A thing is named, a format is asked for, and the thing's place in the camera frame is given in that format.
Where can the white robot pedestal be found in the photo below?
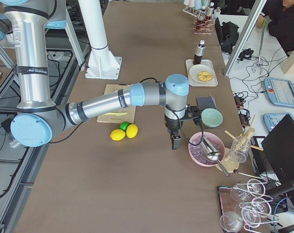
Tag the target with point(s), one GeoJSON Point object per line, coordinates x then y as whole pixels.
{"type": "Point", "coordinates": [102, 63]}

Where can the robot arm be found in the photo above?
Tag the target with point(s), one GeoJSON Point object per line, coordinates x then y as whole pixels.
{"type": "Point", "coordinates": [39, 118]}

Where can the copper wire bottle rack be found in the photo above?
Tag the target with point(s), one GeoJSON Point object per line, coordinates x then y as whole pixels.
{"type": "Point", "coordinates": [203, 25]}

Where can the grey folded cloth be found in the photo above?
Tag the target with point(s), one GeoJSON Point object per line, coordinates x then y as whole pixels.
{"type": "Point", "coordinates": [206, 102]}

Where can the wooden mug tree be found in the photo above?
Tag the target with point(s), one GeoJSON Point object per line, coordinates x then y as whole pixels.
{"type": "Point", "coordinates": [231, 165]}

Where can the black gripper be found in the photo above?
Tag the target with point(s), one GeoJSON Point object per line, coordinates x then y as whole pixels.
{"type": "Point", "coordinates": [171, 124]}

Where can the pink bowl with ice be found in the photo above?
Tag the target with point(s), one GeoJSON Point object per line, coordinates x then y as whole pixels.
{"type": "Point", "coordinates": [196, 152]}

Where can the cream rabbit tray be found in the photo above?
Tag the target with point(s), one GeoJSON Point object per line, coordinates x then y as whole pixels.
{"type": "Point", "coordinates": [189, 64]}

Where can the braided donut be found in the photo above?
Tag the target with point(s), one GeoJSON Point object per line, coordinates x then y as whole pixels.
{"type": "Point", "coordinates": [204, 76]}

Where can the wine glass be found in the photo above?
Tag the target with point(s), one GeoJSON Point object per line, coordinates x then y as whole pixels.
{"type": "Point", "coordinates": [244, 192]}
{"type": "Point", "coordinates": [253, 211]}
{"type": "Point", "coordinates": [231, 222]}

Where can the yellow plastic knife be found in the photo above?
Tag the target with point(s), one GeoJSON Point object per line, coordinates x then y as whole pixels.
{"type": "Point", "coordinates": [116, 113]}

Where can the black monitor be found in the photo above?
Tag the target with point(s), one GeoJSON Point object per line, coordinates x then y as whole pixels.
{"type": "Point", "coordinates": [279, 150]}

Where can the metal ice scoop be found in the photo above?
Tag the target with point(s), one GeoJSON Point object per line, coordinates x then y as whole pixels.
{"type": "Point", "coordinates": [212, 154]}

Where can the dark tea bottle in rack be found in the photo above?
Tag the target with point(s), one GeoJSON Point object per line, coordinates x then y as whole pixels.
{"type": "Point", "coordinates": [201, 15]}

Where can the green bowl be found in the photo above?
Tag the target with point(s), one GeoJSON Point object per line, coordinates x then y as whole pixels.
{"type": "Point", "coordinates": [211, 117]}

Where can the glass mug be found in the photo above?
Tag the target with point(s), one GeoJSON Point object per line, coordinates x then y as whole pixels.
{"type": "Point", "coordinates": [239, 149]}

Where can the blue teach pendant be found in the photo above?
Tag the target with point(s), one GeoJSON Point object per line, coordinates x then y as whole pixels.
{"type": "Point", "coordinates": [272, 119]}
{"type": "Point", "coordinates": [279, 91]}

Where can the light blue cup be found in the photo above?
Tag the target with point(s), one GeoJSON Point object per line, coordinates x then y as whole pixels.
{"type": "Point", "coordinates": [197, 4]}

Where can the dark tea bottle on tray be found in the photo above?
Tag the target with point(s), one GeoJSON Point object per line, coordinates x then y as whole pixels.
{"type": "Point", "coordinates": [199, 52]}

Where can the aluminium frame post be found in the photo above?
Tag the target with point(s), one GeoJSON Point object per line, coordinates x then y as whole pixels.
{"type": "Point", "coordinates": [244, 35]}

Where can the yellow lemon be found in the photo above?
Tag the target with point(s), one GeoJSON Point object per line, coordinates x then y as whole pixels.
{"type": "Point", "coordinates": [132, 131]}
{"type": "Point", "coordinates": [117, 134]}

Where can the green lime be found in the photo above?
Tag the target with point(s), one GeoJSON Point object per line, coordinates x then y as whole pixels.
{"type": "Point", "coordinates": [124, 125]}

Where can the white plate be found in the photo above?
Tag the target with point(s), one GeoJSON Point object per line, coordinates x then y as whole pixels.
{"type": "Point", "coordinates": [194, 70]}

